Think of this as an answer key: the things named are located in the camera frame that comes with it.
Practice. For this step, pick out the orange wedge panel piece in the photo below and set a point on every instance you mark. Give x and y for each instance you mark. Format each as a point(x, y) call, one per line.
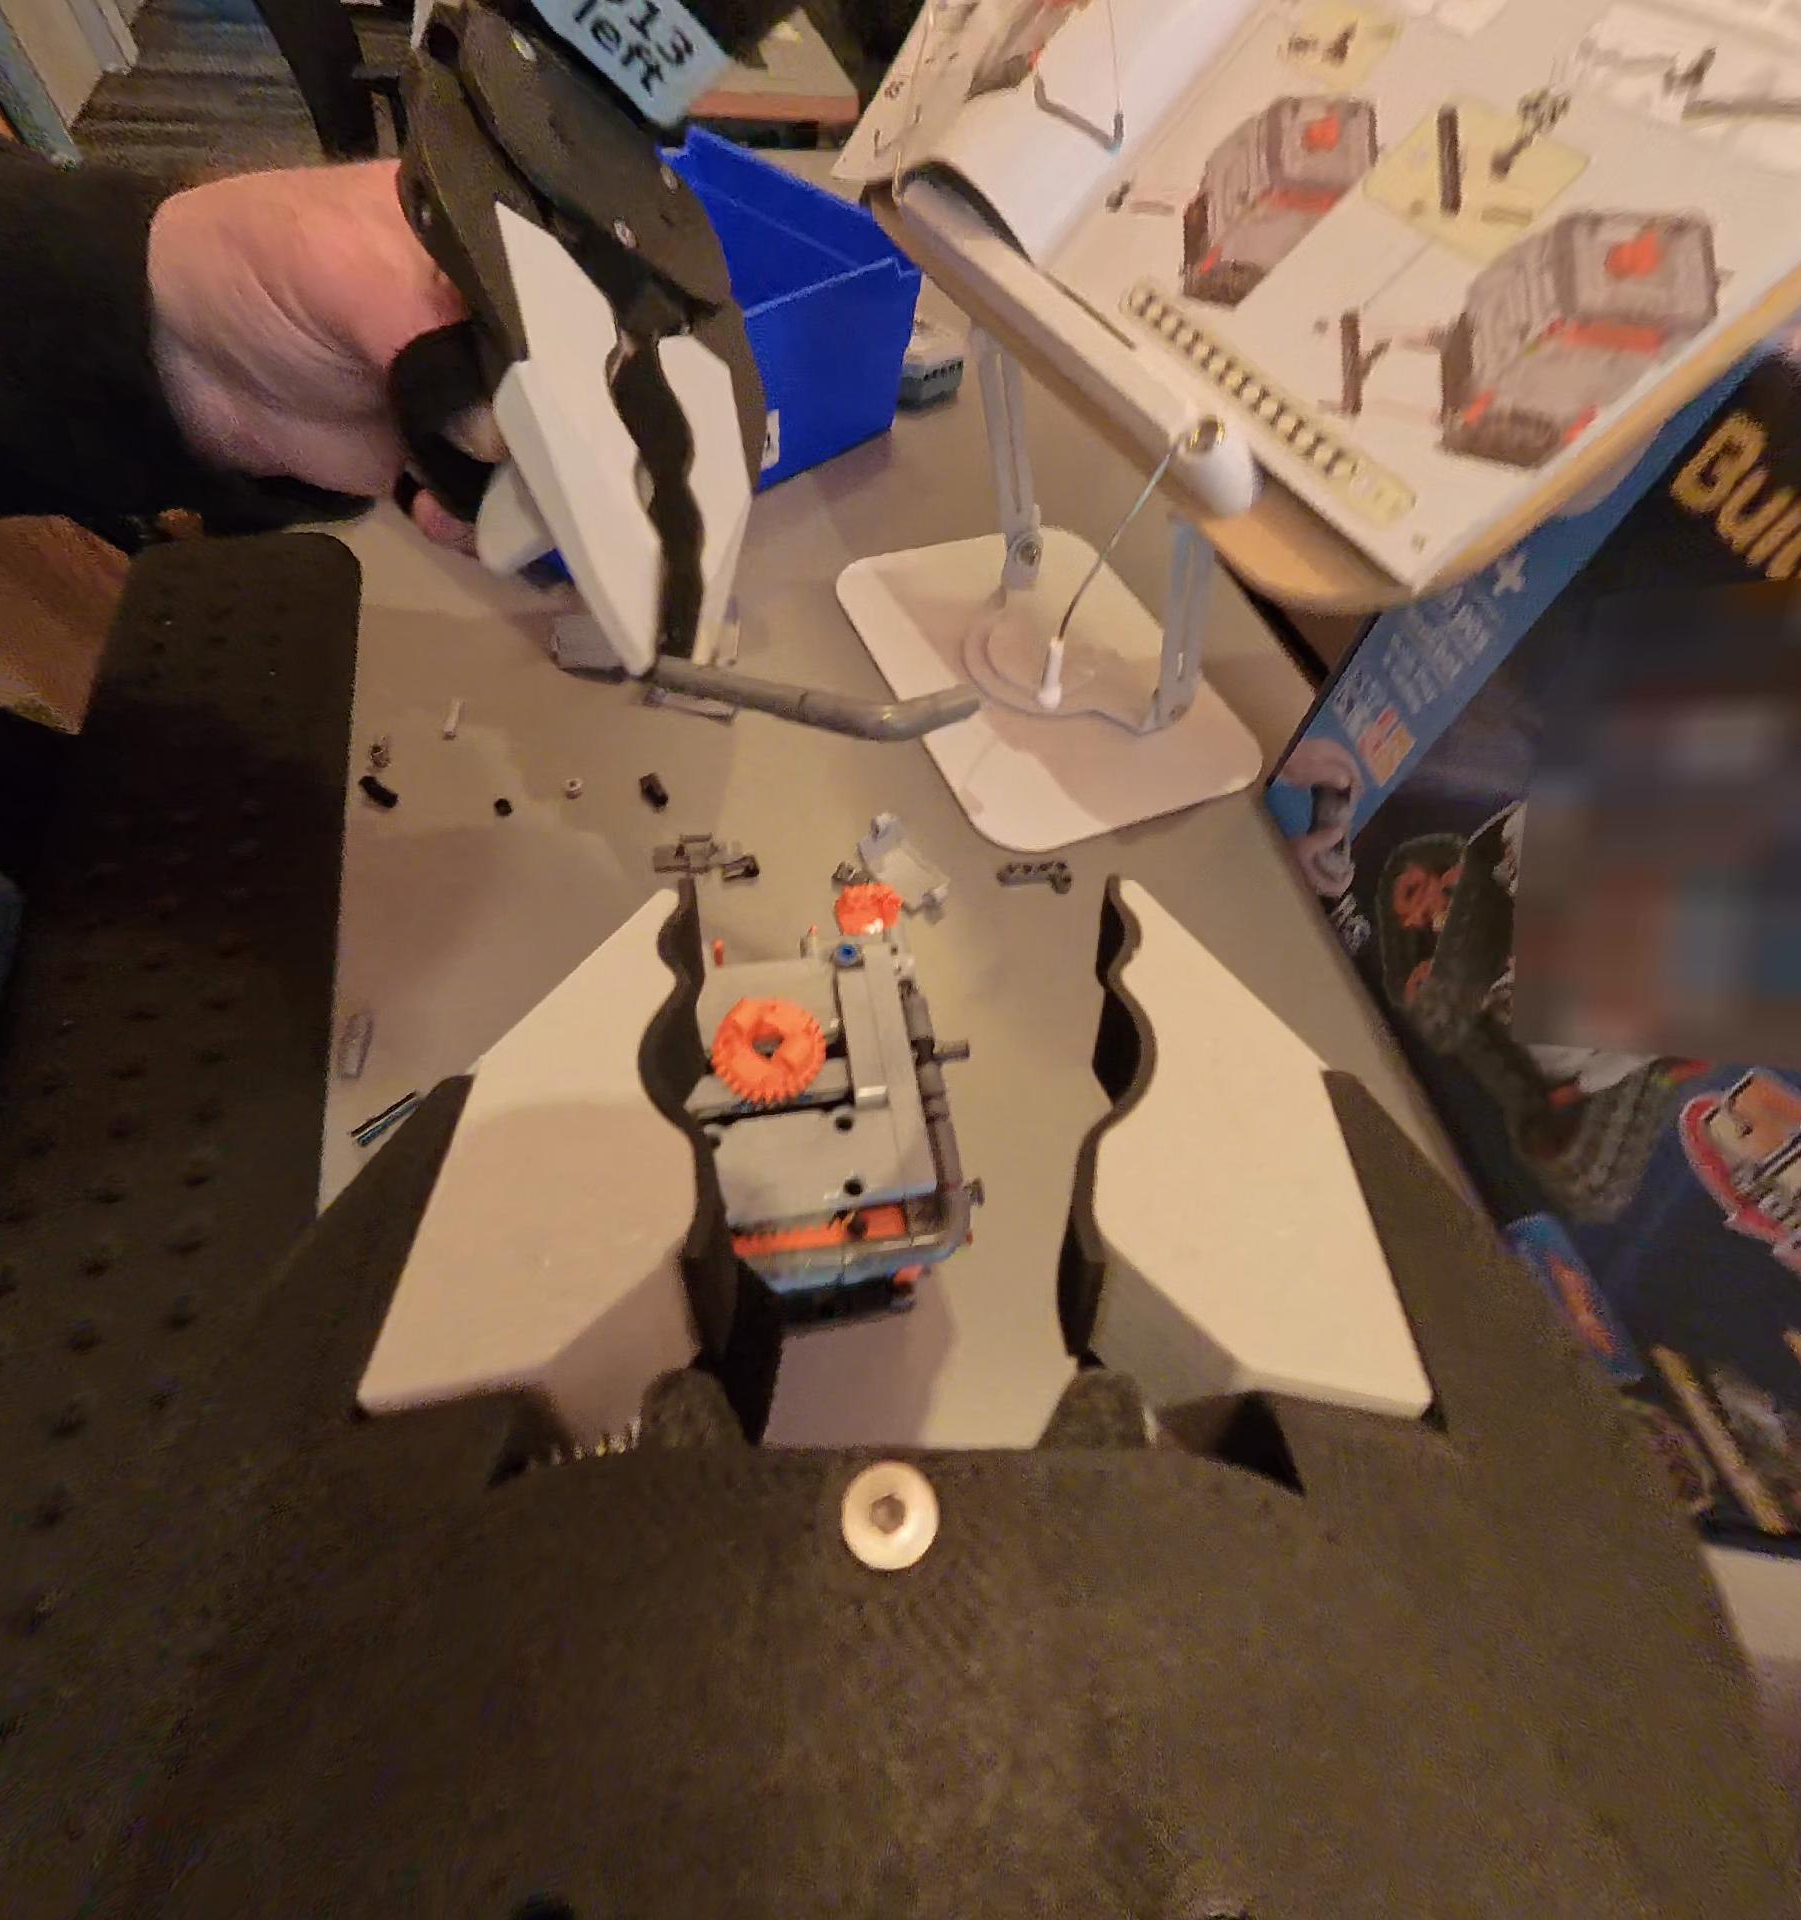
point(866, 911)

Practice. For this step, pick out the person's left hand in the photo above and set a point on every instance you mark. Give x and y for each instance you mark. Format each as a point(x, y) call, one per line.
point(286, 314)

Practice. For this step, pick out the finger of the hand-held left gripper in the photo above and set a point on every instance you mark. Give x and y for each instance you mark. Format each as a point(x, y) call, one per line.
point(569, 435)
point(728, 509)

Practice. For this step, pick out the grey curved panel piece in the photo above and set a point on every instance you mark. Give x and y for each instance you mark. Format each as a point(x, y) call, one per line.
point(901, 854)

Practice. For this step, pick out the short grey tube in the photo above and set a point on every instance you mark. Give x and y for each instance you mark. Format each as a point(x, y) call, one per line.
point(355, 1045)

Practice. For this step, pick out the instruction booklet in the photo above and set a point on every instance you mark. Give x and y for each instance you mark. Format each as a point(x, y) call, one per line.
point(1440, 150)

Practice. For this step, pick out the grey bent pipe piece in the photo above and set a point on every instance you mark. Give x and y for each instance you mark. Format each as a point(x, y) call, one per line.
point(840, 710)

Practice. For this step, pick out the grey angled beam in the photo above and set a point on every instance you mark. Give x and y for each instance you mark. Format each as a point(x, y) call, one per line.
point(1036, 878)

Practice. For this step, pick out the person's left forearm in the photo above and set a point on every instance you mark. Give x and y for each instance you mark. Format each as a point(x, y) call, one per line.
point(44, 330)

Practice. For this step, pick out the grey building block model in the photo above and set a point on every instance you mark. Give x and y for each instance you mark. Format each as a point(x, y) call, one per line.
point(871, 1140)

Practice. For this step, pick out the white book stand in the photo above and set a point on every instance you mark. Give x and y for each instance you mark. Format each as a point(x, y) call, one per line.
point(1142, 779)

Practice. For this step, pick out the blue plastic bin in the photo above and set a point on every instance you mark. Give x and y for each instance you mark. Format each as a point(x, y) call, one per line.
point(826, 300)

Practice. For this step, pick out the black pin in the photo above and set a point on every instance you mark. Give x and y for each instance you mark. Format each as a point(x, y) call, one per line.
point(379, 791)

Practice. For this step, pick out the black studded armrest pad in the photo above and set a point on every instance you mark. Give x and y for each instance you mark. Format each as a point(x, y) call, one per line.
point(150, 974)

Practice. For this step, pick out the toy kit cardboard box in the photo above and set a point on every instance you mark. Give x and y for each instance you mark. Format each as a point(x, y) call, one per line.
point(1389, 704)

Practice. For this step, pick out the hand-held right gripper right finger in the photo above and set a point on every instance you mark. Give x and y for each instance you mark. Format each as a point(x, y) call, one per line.
point(1260, 1231)

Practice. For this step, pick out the grey flat hinge piece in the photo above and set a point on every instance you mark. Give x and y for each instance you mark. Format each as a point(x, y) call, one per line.
point(683, 858)

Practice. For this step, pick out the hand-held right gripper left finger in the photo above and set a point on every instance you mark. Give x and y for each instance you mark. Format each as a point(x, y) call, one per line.
point(540, 1231)

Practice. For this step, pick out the short dark axle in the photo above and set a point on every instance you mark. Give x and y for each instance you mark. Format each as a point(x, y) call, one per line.
point(387, 1118)

